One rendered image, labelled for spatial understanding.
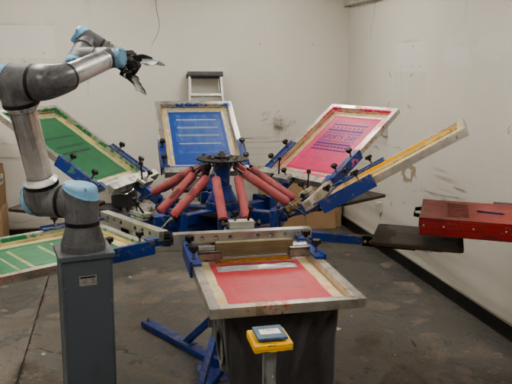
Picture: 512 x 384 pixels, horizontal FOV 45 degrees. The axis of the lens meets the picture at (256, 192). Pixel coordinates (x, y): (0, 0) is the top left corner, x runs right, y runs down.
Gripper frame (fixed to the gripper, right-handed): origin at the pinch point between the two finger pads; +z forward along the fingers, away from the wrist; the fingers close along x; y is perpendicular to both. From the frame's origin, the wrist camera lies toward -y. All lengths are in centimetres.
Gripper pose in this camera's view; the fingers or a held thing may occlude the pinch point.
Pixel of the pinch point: (156, 79)
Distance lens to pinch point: 255.4
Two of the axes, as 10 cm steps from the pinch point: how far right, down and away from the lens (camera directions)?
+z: 8.1, 4.7, 3.4
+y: 0.6, 5.2, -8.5
